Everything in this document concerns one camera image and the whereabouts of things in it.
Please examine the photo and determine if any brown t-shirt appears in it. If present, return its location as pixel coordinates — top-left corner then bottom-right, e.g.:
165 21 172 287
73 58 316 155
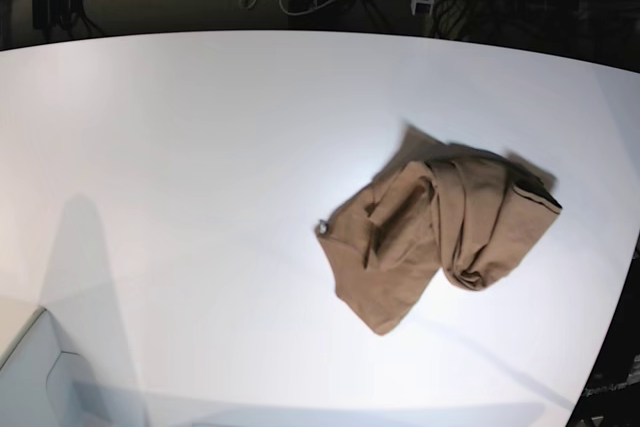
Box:
315 125 562 335

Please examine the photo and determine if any white box at table corner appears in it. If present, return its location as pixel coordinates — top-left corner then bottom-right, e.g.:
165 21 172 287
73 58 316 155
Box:
1 309 100 426

